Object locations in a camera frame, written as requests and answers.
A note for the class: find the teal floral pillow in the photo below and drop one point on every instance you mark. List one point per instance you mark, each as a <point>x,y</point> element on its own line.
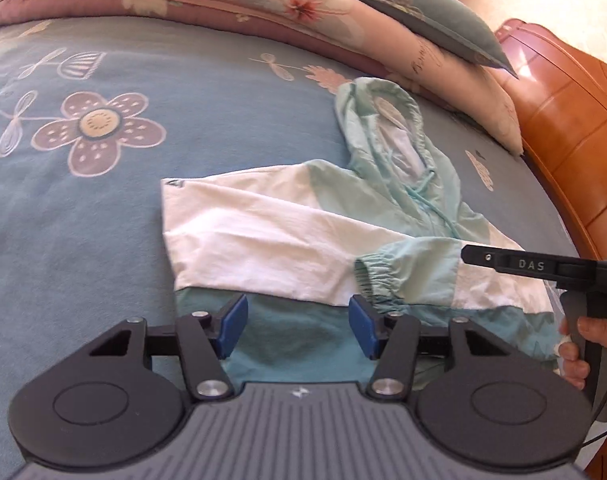
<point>423,15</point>

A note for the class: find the pink floral folded quilt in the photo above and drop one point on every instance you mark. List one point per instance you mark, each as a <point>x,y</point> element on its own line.
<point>208,5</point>

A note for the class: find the bed with blue floral sheet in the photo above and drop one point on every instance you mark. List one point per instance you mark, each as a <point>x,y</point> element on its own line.
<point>108,220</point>

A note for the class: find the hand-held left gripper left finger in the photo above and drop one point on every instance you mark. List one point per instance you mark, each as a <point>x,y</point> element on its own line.
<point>236,322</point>

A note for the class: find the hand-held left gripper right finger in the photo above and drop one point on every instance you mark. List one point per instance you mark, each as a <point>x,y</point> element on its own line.
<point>361,325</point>

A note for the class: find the person's right hand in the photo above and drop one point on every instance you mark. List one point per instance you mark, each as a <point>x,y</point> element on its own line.
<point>573,367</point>

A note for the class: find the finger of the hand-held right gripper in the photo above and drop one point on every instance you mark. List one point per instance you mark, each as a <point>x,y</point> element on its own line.
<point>483,256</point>

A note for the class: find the green white hooded jacket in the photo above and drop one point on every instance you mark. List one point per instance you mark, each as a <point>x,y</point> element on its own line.
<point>263,230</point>

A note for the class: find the wooden headboard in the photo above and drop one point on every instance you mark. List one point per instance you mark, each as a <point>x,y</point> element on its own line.
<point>573,125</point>

